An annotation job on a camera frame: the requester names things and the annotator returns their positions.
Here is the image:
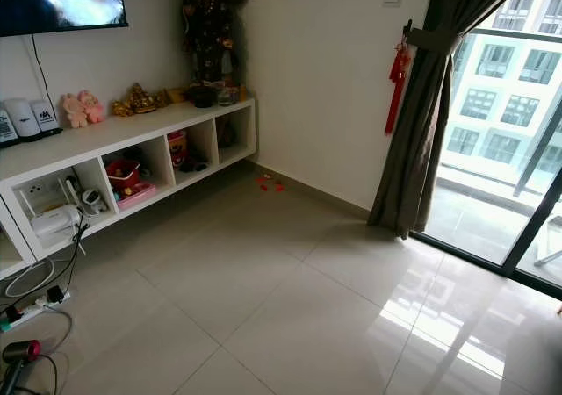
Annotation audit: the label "red scraps on floor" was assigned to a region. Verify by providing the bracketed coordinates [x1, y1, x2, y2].
[256, 173, 286, 193]

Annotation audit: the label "small white QR code stand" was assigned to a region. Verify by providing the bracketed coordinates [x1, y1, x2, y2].
[0, 110, 19, 147]

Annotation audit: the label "white router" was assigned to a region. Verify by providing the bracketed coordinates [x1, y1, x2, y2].
[30, 204, 83, 237]

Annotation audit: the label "white cylindrical device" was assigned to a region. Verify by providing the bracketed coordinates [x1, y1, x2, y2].
[3, 97, 42, 141]

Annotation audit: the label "white card stand with logo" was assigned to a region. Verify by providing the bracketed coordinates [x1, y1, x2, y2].
[31, 99, 62, 136]

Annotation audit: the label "pink plush toy pair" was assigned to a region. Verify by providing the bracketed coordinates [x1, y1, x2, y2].
[61, 90, 107, 130]

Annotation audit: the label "red basket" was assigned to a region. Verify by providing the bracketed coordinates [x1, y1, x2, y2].
[104, 157, 142, 195]

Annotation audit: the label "white power strip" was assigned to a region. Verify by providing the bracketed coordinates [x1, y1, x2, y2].
[4, 289, 72, 331]

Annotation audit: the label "white cube shelf unit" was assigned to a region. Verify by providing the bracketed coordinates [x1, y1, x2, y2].
[0, 97, 258, 281]

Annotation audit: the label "flat pink box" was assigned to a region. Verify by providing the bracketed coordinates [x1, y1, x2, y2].
[115, 183, 158, 211]

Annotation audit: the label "golden figurine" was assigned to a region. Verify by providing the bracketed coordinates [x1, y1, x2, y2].
[112, 82, 169, 118]

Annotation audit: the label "grey and pink hair dryer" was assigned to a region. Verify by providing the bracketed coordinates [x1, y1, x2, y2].
[0, 340, 42, 395]

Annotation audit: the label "black flat screen television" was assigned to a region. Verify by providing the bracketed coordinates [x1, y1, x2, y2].
[0, 0, 129, 39]

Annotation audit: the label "black bowl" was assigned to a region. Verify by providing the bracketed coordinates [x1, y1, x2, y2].
[187, 84, 219, 109]

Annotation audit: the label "tall dark carved statue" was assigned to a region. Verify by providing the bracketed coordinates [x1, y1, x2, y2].
[182, 0, 252, 108]

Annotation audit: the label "red hanging tassel ornament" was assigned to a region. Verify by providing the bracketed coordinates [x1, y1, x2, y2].
[384, 37, 414, 137]

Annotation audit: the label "dark brown curtain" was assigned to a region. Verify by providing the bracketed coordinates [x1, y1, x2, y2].
[366, 0, 533, 241]

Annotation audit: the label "black framed sliding glass door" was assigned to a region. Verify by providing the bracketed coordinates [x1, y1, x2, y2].
[411, 0, 562, 301]

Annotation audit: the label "small white camera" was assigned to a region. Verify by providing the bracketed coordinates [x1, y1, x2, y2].
[81, 188, 109, 217]

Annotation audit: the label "white looped cable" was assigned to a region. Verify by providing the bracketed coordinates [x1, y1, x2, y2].
[3, 260, 58, 299]

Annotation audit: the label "black television cable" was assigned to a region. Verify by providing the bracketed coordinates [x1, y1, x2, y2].
[30, 34, 55, 106]

